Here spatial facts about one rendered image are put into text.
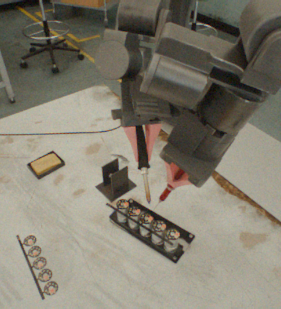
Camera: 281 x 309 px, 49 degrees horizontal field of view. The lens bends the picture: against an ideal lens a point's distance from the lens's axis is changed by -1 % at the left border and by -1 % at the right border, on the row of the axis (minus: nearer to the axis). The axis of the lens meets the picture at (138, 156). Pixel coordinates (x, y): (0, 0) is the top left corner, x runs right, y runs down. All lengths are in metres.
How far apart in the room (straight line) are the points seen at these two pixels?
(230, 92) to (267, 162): 0.52
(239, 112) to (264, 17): 0.09
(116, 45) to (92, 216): 0.35
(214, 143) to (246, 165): 0.44
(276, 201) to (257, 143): 0.20
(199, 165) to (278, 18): 0.18
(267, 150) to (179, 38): 0.60
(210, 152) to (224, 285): 0.29
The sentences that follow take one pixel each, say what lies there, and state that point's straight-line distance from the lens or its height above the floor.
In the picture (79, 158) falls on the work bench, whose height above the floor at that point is 0.75.
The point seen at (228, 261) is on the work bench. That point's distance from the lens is 0.62.
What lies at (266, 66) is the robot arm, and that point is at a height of 1.16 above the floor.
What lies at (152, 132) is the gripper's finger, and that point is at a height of 0.94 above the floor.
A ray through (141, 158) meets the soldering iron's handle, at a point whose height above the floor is 0.88.
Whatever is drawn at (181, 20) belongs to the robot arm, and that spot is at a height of 1.03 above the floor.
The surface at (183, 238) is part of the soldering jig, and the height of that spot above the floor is 0.76.
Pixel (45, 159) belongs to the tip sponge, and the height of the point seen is 0.76.
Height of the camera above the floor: 1.28
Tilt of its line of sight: 43 degrees down
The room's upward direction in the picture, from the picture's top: straight up
